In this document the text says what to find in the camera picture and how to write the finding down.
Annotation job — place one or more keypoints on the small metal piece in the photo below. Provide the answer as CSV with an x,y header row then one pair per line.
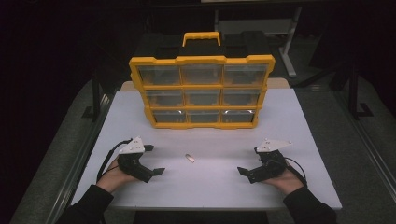
x,y
190,158

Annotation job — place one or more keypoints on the metal floor rail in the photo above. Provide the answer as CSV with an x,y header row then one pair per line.
x,y
370,146
80,161

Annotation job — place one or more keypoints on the black metal stand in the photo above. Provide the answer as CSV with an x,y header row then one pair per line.
x,y
96,93
352,93

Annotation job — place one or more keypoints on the yellow black organizer cabinet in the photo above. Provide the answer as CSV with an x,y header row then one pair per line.
x,y
202,59

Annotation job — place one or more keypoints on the set of clear drawers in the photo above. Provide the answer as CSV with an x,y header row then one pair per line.
x,y
246,74

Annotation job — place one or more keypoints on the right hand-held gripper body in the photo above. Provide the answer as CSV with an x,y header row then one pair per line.
x,y
269,168

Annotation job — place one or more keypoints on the clear plastic organizer drawer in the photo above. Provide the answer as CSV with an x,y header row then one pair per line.
x,y
165,98

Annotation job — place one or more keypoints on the person's left hand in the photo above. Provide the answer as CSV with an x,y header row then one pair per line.
x,y
112,180

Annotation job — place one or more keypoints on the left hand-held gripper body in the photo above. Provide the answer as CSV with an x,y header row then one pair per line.
x,y
132,165

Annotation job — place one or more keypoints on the white desk with metal legs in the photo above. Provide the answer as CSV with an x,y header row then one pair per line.
x,y
249,26

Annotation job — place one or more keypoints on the person's right hand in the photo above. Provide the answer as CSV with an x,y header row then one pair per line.
x,y
286,183

